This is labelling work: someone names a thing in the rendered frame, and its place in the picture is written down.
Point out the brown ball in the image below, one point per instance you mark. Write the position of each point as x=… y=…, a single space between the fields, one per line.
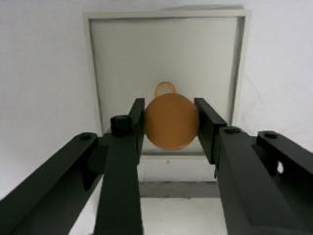
x=171 y=121

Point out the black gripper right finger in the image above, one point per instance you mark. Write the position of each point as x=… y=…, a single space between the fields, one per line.
x=256 y=198

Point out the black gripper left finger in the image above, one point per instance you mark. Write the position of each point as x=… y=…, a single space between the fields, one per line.
x=50 y=200

